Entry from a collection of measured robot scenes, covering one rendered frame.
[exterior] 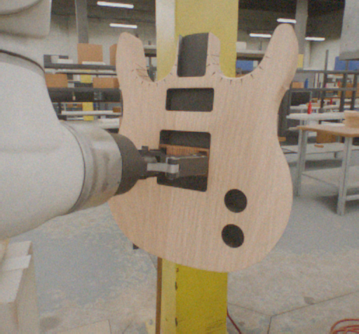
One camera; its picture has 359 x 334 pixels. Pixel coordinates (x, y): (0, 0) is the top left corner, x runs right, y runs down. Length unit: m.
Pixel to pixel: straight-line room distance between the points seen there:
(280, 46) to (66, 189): 0.36
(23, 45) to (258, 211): 0.37
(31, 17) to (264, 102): 0.33
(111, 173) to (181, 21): 1.00
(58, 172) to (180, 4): 1.08
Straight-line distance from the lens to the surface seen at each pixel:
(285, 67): 0.47
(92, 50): 5.08
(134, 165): 0.34
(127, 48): 0.61
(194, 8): 1.29
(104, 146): 0.30
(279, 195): 0.47
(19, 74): 0.25
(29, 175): 0.23
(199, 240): 0.52
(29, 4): 0.24
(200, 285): 1.56
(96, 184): 0.29
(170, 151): 0.52
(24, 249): 0.52
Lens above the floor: 1.33
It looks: 12 degrees down
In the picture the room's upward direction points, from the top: straight up
